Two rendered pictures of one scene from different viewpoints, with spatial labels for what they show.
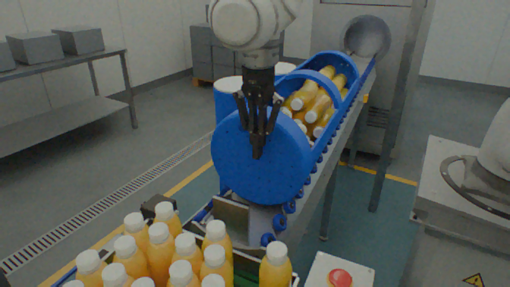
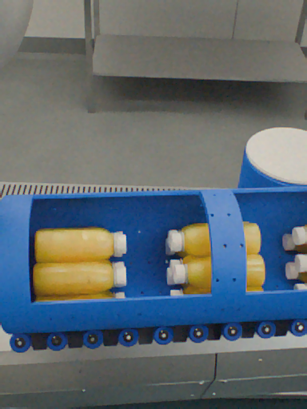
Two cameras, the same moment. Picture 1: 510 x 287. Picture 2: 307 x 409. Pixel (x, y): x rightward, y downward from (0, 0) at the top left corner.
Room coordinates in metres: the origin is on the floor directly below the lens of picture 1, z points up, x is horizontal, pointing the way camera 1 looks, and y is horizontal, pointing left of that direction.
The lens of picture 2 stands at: (0.54, -0.80, 1.92)
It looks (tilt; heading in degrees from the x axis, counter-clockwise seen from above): 40 degrees down; 56
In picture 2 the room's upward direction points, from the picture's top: 3 degrees clockwise
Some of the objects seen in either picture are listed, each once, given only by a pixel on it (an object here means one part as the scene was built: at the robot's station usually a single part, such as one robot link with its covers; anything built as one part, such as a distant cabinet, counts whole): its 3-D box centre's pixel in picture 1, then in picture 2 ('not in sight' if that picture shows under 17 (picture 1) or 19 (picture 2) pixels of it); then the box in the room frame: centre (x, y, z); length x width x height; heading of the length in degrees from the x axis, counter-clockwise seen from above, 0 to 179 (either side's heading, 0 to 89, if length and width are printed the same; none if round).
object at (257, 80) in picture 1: (258, 84); not in sight; (0.69, -0.01, 1.32); 0.08 x 0.07 x 0.09; 64
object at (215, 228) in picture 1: (215, 229); not in sight; (0.48, 0.08, 1.07); 0.04 x 0.04 x 0.02
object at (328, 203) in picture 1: (328, 200); not in sight; (1.51, -0.48, 0.31); 0.06 x 0.06 x 0.63; 64
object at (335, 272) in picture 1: (340, 279); not in sight; (0.33, -0.14, 1.11); 0.04 x 0.04 x 0.01
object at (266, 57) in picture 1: (258, 52); not in sight; (0.69, -0.01, 1.39); 0.09 x 0.09 x 0.06
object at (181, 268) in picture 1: (181, 271); not in sight; (0.38, 0.13, 1.07); 0.04 x 0.04 x 0.02
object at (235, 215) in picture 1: (232, 219); not in sight; (0.60, 0.05, 0.99); 0.10 x 0.02 x 0.12; 64
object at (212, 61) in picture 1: (237, 47); not in sight; (4.81, 0.22, 0.59); 1.20 x 0.80 x 1.19; 59
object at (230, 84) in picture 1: (240, 84); (293, 154); (1.60, 0.06, 1.03); 0.28 x 0.28 x 0.01
